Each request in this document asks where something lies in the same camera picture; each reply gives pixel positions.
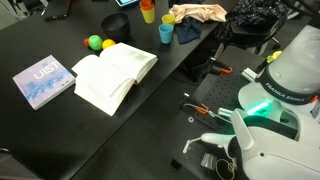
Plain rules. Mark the orange plastic cup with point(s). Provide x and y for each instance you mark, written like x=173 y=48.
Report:
x=146 y=4

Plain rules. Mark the blue plastic cup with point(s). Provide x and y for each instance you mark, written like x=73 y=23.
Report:
x=165 y=33

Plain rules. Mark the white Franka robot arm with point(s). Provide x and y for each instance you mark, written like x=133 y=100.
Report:
x=293 y=66

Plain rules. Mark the white tablet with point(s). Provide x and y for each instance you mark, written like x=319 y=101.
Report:
x=126 y=2

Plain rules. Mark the black bowl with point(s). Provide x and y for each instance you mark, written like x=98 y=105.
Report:
x=115 y=25

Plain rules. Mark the peach crumpled cloth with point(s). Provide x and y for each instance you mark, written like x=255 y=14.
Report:
x=196 y=13

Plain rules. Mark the dark blue cloth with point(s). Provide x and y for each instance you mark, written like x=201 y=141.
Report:
x=188 y=31

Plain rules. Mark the yellow orange ball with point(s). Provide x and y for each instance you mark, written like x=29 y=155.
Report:
x=108 y=43

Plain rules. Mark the green ball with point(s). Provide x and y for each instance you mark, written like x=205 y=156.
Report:
x=95 y=42

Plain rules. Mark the small red ball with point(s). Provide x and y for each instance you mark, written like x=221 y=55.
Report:
x=86 y=42

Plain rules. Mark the open white book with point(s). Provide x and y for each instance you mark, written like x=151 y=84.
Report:
x=113 y=76

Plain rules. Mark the black orange clamp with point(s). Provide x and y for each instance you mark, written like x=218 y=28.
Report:
x=196 y=106
x=216 y=68

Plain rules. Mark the black flat device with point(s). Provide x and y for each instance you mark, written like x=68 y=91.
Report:
x=56 y=10

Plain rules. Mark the black speckled jacket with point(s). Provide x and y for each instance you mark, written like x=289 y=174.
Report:
x=253 y=13

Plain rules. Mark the short aluminium extrusion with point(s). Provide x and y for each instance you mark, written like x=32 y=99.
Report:
x=249 y=74

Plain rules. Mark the small metal washer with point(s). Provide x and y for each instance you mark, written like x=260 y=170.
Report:
x=190 y=119

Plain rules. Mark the long aluminium extrusion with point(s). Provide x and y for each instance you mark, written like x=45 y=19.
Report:
x=225 y=112

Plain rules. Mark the yellow green tool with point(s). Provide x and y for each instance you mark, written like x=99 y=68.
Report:
x=274 y=56

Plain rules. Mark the closed UIST book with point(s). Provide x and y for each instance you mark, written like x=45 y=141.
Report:
x=43 y=81

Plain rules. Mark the small grey plastic bag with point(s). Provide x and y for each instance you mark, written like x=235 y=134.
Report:
x=208 y=160

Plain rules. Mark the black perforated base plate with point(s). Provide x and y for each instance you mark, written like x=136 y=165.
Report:
x=226 y=90

